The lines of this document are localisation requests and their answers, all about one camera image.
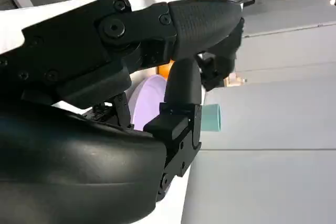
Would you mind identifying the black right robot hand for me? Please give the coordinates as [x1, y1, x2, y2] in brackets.
[0, 0, 242, 224]

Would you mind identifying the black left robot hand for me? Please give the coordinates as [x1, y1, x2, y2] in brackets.
[195, 16, 245, 91]

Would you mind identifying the orange and white toy bread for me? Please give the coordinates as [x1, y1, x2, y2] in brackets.
[156, 62, 175, 80]

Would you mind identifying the beige cardboard box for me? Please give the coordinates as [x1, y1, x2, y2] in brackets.
[225, 73, 248, 88]

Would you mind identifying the pale green mug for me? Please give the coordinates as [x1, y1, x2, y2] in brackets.
[201, 103, 223, 133]

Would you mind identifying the grey desk partition panel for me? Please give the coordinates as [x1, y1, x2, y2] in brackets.
[235, 0, 336, 78]

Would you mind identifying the lilac plate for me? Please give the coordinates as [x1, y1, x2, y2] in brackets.
[132, 74, 169, 132]

